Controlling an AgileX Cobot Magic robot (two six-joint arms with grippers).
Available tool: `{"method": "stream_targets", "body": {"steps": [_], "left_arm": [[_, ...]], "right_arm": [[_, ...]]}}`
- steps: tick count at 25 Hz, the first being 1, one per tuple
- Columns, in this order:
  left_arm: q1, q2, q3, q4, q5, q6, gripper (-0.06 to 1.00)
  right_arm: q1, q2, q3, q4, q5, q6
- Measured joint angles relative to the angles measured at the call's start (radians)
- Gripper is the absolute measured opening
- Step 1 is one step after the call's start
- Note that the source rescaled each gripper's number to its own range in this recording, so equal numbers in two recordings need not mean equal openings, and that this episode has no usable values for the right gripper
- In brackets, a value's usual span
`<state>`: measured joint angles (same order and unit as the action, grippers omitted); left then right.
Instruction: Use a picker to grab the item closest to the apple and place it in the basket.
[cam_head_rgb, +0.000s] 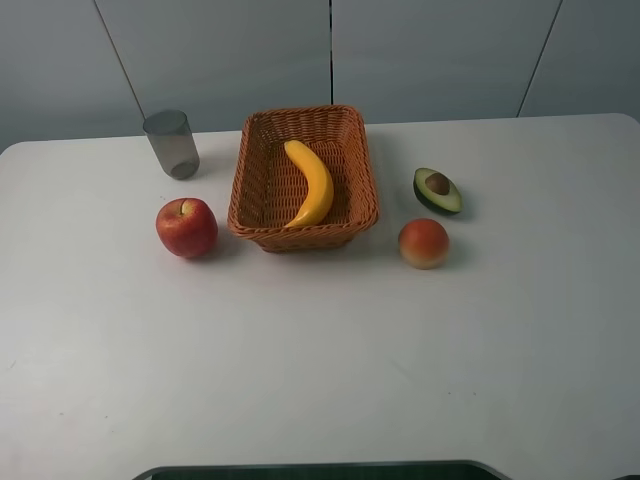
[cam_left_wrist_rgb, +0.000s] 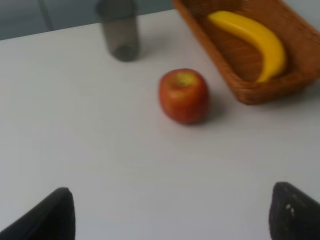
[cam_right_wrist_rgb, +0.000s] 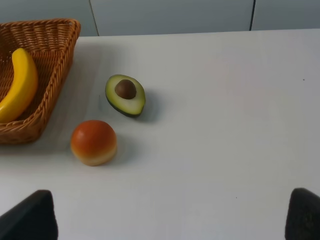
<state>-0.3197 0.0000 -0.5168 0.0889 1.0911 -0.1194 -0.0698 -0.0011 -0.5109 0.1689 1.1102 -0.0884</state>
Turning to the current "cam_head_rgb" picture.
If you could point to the yellow banana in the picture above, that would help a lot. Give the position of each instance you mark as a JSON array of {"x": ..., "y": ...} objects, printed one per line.
[{"x": 320, "y": 186}]

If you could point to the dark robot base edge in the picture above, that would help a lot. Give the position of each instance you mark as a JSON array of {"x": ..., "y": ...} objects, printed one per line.
[{"x": 452, "y": 469}]

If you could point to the orange wicker basket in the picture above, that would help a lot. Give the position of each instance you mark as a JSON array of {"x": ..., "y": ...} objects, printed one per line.
[{"x": 268, "y": 189}]

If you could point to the orange red peach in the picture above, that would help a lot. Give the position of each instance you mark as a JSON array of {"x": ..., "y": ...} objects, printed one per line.
[{"x": 424, "y": 243}]

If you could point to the halved avocado with pit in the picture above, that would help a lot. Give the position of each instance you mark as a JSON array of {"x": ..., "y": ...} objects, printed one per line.
[{"x": 437, "y": 192}]

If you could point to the red apple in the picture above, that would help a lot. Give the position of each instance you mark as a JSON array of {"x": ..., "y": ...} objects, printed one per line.
[{"x": 187, "y": 227}]

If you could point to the grey translucent cup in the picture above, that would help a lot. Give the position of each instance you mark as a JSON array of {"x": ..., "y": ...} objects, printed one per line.
[{"x": 171, "y": 139}]

